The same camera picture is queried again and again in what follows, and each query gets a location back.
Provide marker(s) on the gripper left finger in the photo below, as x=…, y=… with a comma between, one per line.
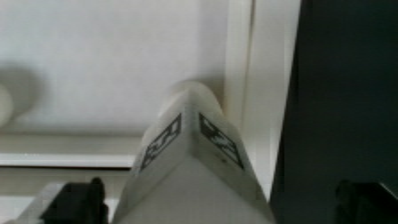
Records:
x=68, y=204

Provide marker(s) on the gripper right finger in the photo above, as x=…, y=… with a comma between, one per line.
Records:
x=366, y=203

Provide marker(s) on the white leg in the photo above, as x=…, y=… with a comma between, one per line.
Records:
x=192, y=184

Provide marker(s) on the white square tabletop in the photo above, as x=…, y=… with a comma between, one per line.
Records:
x=94, y=54

